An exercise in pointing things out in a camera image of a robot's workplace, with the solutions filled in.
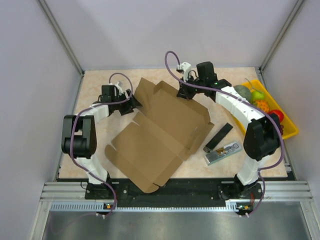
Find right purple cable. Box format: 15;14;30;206
164;50;285;218

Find purple grapes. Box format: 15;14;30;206
279;124;285;136

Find green apple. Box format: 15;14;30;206
251;90;265;102

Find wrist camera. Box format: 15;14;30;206
113;81;124;95
176;62;192;82

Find orange pineapple toy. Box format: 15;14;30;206
255;99;270;113

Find brown cardboard box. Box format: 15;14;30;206
104;78;214;194

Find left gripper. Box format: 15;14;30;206
111;89;143;116

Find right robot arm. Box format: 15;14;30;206
176;61;283;198

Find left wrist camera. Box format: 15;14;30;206
113;81;124;95

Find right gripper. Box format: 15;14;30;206
177;73;206;101

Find aluminium rail frame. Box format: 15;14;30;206
40;181;313;214

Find black rectangular bar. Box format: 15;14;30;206
203;123;233;153

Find red apple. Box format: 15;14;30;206
268;109;285;123

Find grey-green melon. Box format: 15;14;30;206
234;85;252;102

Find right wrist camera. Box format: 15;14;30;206
176;62;192;82

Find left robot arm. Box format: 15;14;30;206
61;82;142;199

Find yellow plastic tray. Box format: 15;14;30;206
237;79;299;140

